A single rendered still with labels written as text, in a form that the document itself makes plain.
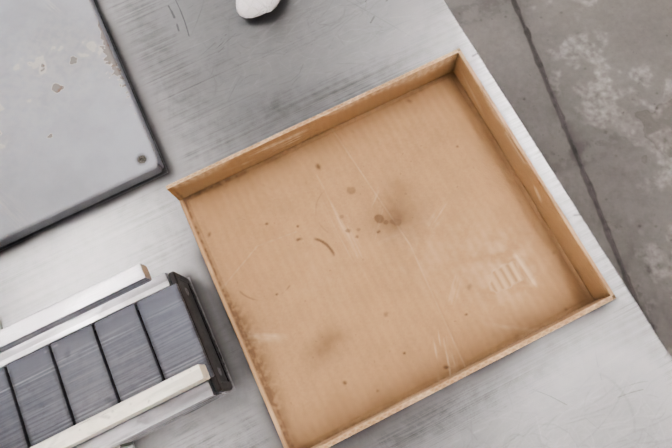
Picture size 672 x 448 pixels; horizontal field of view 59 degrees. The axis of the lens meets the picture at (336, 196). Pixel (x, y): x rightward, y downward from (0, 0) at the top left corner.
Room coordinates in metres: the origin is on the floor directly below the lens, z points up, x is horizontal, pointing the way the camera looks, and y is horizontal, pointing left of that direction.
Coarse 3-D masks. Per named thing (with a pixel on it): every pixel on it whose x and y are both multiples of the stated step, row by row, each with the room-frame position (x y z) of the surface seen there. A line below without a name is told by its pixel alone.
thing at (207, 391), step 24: (144, 288) 0.10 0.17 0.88; (96, 312) 0.09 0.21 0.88; (192, 312) 0.08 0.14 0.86; (48, 336) 0.08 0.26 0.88; (0, 360) 0.06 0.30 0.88; (216, 360) 0.03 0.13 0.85; (216, 384) 0.01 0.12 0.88; (168, 408) 0.00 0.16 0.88; (192, 408) 0.00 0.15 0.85; (120, 432) -0.01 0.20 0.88; (144, 432) -0.01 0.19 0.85
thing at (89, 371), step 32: (128, 320) 0.08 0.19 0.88; (160, 320) 0.07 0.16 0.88; (64, 352) 0.06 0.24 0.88; (96, 352) 0.06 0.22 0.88; (128, 352) 0.05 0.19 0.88; (160, 352) 0.05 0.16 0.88; (192, 352) 0.04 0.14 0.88; (0, 384) 0.05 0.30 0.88; (32, 384) 0.04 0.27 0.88; (64, 384) 0.04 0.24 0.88; (96, 384) 0.03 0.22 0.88; (128, 384) 0.03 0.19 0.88; (0, 416) 0.02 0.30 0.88; (32, 416) 0.02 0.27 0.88; (64, 416) 0.01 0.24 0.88
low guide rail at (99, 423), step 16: (192, 368) 0.03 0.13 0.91; (160, 384) 0.02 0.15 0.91; (176, 384) 0.02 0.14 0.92; (192, 384) 0.02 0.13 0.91; (128, 400) 0.01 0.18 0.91; (144, 400) 0.01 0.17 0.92; (160, 400) 0.01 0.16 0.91; (96, 416) 0.01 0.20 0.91; (112, 416) 0.00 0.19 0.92; (128, 416) 0.00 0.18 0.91; (64, 432) 0.00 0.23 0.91; (80, 432) 0.00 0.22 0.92; (96, 432) 0.00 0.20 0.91
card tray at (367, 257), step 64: (448, 64) 0.27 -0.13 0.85; (320, 128) 0.23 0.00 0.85; (384, 128) 0.22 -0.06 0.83; (448, 128) 0.21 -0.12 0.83; (192, 192) 0.19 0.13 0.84; (256, 192) 0.18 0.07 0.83; (320, 192) 0.17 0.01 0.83; (384, 192) 0.16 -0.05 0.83; (448, 192) 0.15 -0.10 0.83; (512, 192) 0.13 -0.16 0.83; (256, 256) 0.12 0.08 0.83; (320, 256) 0.11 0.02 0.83; (384, 256) 0.10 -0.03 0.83; (448, 256) 0.09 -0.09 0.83; (512, 256) 0.08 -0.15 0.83; (576, 256) 0.06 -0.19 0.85; (256, 320) 0.06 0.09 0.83; (320, 320) 0.05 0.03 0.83; (384, 320) 0.04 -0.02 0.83; (448, 320) 0.03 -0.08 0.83; (512, 320) 0.02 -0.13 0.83; (320, 384) 0.00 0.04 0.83; (384, 384) -0.01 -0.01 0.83; (448, 384) -0.02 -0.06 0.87
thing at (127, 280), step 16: (128, 272) 0.10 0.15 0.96; (144, 272) 0.10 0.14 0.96; (96, 288) 0.09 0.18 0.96; (112, 288) 0.09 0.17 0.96; (128, 288) 0.09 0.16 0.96; (64, 304) 0.08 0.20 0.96; (80, 304) 0.08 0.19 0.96; (96, 304) 0.08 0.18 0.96; (32, 320) 0.08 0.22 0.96; (48, 320) 0.07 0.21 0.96; (64, 320) 0.07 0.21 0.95; (0, 336) 0.07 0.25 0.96; (16, 336) 0.07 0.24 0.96; (32, 336) 0.07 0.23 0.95; (0, 352) 0.06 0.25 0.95
